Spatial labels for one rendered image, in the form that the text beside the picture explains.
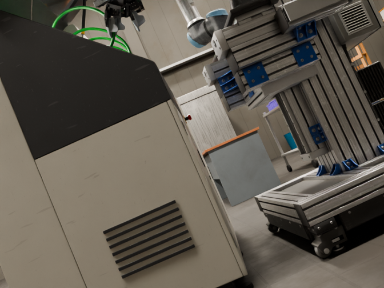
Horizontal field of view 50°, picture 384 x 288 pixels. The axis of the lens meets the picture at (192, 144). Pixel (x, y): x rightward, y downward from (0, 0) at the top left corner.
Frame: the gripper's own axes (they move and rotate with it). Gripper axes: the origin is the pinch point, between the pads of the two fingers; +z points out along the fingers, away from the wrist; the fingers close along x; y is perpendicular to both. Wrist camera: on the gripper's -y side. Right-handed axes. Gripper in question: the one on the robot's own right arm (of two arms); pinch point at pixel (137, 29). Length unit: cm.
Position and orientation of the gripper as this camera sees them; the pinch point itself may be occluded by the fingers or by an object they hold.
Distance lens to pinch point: 201.8
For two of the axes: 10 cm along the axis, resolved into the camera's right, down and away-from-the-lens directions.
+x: 0.5, 0.5, 10.0
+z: 4.0, 9.1, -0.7
